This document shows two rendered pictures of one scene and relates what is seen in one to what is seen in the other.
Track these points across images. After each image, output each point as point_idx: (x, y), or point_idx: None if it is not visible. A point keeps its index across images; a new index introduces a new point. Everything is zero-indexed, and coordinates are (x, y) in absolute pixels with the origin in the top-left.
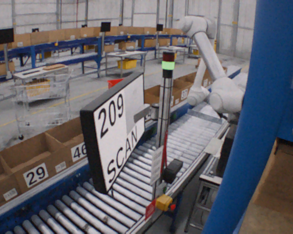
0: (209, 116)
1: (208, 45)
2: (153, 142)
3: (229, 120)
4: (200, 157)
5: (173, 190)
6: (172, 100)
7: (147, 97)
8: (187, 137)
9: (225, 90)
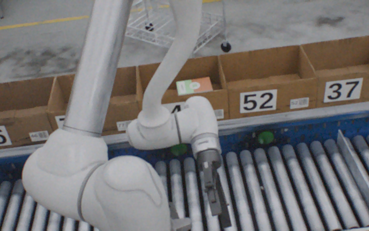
0: (362, 179)
1: (89, 34)
2: (160, 170)
3: None
4: None
5: None
6: (271, 98)
7: (221, 73)
8: (227, 198)
9: (36, 161)
